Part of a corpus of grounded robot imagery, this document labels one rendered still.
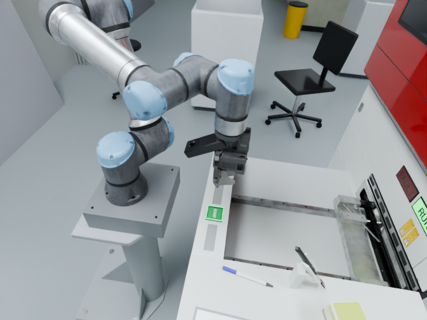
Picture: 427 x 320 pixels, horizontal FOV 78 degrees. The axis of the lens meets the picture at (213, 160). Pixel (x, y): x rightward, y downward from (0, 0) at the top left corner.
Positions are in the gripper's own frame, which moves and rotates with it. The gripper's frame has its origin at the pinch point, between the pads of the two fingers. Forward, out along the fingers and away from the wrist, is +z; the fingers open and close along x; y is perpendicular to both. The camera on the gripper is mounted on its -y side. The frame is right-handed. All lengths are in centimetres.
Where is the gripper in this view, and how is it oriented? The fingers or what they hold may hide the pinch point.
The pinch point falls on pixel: (215, 183)
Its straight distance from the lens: 76.6
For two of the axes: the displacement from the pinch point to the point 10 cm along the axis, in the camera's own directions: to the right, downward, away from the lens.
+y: 9.9, 1.4, -0.6
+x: 1.4, -6.7, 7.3
